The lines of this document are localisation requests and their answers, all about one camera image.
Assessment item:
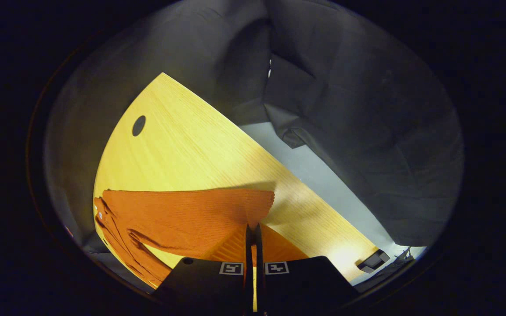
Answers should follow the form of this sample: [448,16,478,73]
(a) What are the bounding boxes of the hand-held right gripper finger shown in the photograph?
[254,223,360,313]
[153,223,254,313]

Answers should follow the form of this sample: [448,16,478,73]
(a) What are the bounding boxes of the orange knit cardigan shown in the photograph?
[94,187,276,289]

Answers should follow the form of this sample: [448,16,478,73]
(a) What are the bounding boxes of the black floor block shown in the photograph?
[358,249,390,274]

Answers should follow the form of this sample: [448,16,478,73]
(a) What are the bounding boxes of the black backdrop cloth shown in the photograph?
[43,0,465,291]

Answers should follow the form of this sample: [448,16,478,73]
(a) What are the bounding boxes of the black floor cable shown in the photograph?
[385,247,416,269]

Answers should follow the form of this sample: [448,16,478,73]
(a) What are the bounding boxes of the black table cable grommet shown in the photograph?
[132,115,147,137]

